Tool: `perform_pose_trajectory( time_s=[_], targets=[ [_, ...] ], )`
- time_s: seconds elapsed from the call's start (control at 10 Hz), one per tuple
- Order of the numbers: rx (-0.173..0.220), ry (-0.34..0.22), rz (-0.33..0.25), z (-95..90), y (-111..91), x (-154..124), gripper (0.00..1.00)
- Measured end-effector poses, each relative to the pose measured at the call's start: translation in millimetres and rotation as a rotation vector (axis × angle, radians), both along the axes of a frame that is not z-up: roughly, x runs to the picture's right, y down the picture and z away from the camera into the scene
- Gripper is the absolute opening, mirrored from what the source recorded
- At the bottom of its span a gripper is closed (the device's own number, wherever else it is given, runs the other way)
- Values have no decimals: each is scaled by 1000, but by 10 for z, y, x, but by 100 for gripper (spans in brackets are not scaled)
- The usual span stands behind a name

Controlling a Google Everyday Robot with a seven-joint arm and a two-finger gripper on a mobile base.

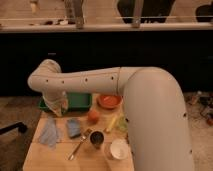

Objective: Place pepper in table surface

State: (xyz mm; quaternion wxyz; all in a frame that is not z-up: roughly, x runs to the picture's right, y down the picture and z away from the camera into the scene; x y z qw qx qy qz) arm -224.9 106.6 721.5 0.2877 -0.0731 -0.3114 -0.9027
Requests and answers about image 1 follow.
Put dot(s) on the white cloth-covered gripper body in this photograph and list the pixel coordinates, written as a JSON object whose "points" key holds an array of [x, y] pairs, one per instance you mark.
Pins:
{"points": [[57, 102]]}

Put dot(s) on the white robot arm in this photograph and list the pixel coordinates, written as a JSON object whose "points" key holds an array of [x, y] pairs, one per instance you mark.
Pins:
{"points": [[153, 104]]}

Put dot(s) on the green plastic tray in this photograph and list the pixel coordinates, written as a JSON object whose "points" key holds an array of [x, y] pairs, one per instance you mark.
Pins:
{"points": [[79, 102]]}

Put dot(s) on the orange tomato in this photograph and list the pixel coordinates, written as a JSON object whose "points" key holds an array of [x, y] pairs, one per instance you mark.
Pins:
{"points": [[93, 116]]}

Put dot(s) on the metal fork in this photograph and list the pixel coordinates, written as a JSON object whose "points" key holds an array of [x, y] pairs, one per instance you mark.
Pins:
{"points": [[83, 138]]}

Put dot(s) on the orange ceramic bowl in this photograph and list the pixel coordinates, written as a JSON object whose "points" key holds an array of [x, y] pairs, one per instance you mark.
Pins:
{"points": [[109, 101]]}

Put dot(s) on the dark metal cup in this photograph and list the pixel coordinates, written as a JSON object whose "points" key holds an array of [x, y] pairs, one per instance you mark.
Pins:
{"points": [[97, 139]]}

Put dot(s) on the yellow corn cob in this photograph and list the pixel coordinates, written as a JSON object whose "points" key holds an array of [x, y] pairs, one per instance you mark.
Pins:
{"points": [[111, 124]]}

